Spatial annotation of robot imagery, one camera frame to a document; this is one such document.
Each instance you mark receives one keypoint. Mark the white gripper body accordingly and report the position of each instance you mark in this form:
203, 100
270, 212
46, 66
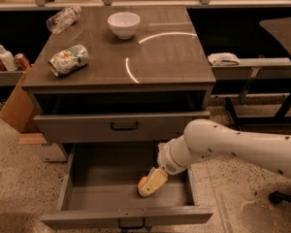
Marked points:
167, 160

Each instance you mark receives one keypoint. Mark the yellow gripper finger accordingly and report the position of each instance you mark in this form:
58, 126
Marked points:
155, 179

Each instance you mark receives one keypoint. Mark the orange fruit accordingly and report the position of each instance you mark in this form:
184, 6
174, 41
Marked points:
142, 183

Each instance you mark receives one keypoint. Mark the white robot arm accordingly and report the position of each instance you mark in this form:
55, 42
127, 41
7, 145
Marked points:
203, 139

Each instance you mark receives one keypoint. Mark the open middle drawer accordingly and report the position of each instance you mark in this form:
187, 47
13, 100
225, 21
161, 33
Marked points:
99, 190

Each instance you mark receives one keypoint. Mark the upper grey drawer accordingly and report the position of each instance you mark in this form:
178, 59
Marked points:
115, 128

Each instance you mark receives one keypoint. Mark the grey drawer cabinet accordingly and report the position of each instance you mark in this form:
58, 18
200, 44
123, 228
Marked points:
161, 69

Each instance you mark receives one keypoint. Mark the folded white cloth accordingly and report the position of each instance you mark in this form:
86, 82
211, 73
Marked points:
223, 59

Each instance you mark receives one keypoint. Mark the white box on floor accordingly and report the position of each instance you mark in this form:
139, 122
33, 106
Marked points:
47, 152

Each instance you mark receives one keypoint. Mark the black chair base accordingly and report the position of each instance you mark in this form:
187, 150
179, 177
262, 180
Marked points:
276, 197

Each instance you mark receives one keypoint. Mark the white ceramic bowl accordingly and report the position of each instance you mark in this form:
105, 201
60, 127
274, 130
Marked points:
124, 25

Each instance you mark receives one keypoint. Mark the green and white can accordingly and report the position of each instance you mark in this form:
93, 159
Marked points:
68, 60

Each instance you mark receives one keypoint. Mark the cardboard box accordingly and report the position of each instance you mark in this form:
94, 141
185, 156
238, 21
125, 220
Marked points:
19, 110

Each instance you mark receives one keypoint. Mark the dark round side table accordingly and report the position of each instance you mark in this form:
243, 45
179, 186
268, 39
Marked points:
280, 29

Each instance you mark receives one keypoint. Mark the clear plastic bottle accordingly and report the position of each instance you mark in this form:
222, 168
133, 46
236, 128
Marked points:
63, 19

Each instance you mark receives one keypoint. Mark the red soda can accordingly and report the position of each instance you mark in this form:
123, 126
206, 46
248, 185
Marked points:
22, 61

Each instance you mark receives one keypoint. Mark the white pump bottle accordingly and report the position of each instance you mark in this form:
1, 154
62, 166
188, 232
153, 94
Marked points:
8, 59

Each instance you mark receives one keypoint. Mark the black table leg frame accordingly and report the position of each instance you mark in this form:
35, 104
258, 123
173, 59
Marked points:
280, 117

